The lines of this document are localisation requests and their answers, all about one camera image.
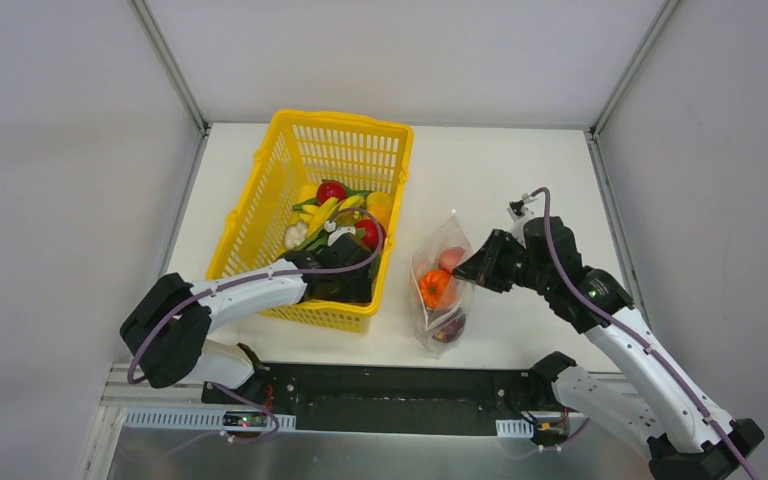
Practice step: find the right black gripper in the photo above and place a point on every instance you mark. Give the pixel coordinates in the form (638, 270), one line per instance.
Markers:
(499, 257)

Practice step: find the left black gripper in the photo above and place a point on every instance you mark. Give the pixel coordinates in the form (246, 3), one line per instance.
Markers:
(350, 250)

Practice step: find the pink peach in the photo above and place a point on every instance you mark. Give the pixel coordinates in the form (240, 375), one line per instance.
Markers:
(450, 258)

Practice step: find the clear zip top bag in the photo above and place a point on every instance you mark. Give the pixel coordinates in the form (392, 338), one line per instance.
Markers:
(425, 258)

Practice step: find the orange pumpkin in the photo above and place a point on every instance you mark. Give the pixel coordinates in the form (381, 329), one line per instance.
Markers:
(435, 290)

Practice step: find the dark maroon fruit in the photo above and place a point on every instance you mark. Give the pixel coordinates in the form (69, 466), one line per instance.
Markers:
(451, 330)

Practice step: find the yellow plastic basket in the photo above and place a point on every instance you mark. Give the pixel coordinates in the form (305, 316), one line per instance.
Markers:
(300, 150)

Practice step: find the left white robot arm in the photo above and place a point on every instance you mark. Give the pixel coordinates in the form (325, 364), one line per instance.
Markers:
(167, 332)

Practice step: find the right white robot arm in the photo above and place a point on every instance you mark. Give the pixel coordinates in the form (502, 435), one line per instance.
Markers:
(677, 428)

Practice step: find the yellow banana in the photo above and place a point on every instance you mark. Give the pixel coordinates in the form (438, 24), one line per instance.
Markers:
(315, 217)

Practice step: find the orange yellow fruit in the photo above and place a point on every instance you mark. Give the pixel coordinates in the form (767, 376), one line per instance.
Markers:
(380, 206)

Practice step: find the red tomato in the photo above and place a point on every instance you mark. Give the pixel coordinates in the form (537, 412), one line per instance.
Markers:
(331, 189)

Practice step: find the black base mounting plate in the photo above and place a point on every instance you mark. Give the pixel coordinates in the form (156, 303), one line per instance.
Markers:
(401, 400)

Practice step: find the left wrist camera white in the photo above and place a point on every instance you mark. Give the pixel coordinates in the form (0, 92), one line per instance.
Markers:
(334, 231)

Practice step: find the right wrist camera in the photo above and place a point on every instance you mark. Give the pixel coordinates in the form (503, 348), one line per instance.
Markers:
(520, 214)

